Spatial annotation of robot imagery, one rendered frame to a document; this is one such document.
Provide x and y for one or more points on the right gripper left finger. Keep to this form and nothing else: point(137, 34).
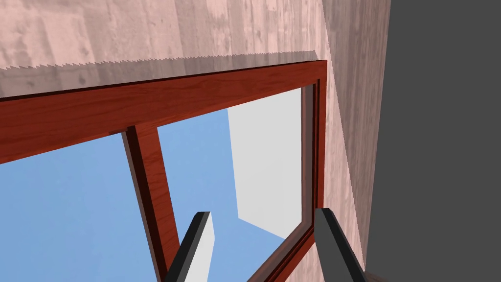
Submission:
point(194, 254)

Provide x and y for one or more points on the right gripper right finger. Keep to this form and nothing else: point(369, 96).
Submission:
point(332, 250)

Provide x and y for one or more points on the red-brown wooden window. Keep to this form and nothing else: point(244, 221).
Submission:
point(117, 105)

